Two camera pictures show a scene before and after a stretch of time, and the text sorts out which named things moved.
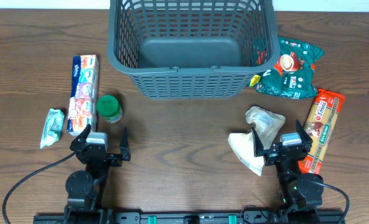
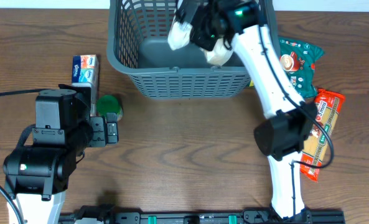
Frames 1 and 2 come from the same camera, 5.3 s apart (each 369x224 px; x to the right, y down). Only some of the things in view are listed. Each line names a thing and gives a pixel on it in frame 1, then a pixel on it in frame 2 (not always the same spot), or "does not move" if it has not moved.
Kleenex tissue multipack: (83, 102) does not move
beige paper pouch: (267, 126) to (217, 53)
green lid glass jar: (109, 108) does not move
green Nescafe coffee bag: (293, 76) does not move
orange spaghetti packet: (320, 126) does not move
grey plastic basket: (191, 49) does not move
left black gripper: (115, 160) to (105, 136)
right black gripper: (306, 142) to (197, 39)
